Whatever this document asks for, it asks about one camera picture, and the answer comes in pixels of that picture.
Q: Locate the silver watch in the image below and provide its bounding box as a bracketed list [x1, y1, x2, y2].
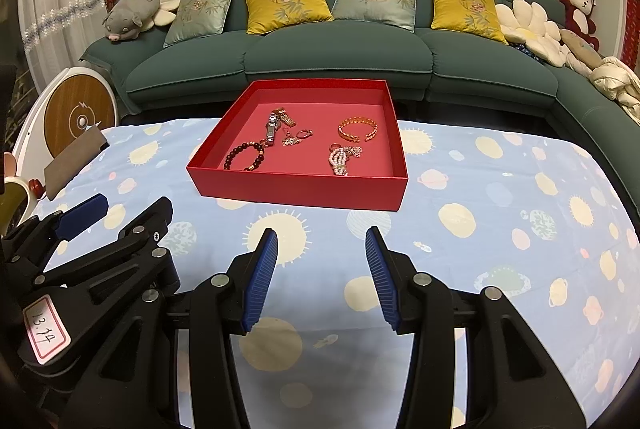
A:
[265, 109, 281, 146]

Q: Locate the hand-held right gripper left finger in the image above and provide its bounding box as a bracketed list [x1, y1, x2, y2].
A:
[60, 227, 279, 429]

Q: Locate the grey pad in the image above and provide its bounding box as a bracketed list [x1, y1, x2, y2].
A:
[42, 127, 110, 200]

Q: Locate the red wall hanging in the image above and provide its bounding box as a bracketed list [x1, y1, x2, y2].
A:
[622, 0, 640, 74]

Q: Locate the cream blanket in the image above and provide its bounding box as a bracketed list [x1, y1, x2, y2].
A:
[590, 55, 640, 124]

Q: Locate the white flower cushion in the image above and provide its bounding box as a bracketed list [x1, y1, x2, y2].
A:
[495, 0, 571, 60]

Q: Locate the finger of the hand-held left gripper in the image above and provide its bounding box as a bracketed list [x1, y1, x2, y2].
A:
[0, 193, 110, 291]
[30, 196, 182, 306]

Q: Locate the white machine with wooden disc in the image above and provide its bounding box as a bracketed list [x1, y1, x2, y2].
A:
[10, 66, 118, 190]

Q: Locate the gold chain bracelet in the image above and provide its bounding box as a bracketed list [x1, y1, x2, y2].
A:
[337, 116, 378, 142]

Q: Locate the flower cushion with brown centre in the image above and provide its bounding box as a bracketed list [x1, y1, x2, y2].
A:
[552, 26, 608, 77]

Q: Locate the white toy with pink ears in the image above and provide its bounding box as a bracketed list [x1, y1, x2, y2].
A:
[0, 152, 38, 235]

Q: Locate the red box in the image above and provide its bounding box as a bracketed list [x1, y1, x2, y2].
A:
[186, 79, 409, 211]

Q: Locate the pearl bracelet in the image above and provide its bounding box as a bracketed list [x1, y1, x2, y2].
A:
[327, 148, 351, 177]

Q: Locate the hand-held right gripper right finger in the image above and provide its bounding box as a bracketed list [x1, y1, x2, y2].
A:
[365, 226, 586, 429]

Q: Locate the grey pig plush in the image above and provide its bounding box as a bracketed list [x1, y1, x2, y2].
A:
[102, 0, 161, 44]

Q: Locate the red monkey plush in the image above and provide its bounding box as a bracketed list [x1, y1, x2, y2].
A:
[559, 0, 601, 52]

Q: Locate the black bead bracelet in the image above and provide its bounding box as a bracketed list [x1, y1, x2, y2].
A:
[223, 140, 266, 171]

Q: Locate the green sofa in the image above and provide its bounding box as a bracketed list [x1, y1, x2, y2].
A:
[80, 0, 640, 190]

